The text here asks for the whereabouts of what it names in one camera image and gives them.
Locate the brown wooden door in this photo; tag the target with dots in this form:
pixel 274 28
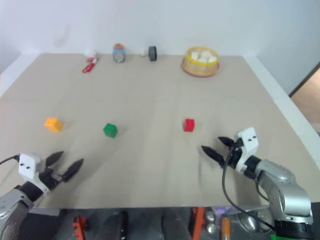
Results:
pixel 308 100

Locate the beige table mat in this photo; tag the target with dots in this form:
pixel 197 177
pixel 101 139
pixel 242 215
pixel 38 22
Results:
pixel 150 105

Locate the orange metal frame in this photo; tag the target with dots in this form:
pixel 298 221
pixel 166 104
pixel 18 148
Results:
pixel 198 222
pixel 80 227

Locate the white round object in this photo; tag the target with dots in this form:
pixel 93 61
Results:
pixel 90 53

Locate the silver round knob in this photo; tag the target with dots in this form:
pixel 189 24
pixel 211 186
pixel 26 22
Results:
pixel 210 216
pixel 212 228

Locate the purple object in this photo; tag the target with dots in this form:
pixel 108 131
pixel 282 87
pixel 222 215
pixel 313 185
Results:
pixel 221 210

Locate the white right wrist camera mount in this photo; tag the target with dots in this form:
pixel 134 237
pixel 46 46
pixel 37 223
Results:
pixel 248 143

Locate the red plastic clip tool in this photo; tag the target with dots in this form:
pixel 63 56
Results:
pixel 89 66

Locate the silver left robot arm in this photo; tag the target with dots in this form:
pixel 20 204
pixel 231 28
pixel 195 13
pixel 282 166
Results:
pixel 15 207

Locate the orange cube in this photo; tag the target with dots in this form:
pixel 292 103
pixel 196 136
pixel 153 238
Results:
pixel 53 124

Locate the green cube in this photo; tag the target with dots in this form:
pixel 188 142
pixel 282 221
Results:
pixel 110 130

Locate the colourful printed can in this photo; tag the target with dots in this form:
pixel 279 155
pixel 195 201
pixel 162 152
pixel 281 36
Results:
pixel 119 53

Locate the red cube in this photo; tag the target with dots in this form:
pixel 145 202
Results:
pixel 189 125

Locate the green object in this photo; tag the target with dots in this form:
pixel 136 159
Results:
pixel 273 237

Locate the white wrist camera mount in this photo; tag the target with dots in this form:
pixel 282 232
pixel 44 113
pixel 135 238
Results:
pixel 248 143
pixel 28 166

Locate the pink plate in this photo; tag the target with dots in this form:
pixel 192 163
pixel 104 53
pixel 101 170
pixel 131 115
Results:
pixel 200 74

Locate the yellow round basket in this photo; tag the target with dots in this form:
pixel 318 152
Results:
pixel 201 67

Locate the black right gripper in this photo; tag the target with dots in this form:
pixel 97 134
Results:
pixel 235 156

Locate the white cube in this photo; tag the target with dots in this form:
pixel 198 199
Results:
pixel 195 55
pixel 212 59

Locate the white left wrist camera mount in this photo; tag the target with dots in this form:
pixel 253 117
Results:
pixel 28 166

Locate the orange cylinder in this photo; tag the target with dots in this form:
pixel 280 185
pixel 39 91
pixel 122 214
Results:
pixel 225 228

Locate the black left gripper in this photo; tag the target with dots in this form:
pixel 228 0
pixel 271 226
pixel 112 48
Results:
pixel 48 178

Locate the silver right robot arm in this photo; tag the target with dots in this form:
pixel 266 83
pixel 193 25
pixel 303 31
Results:
pixel 287 190

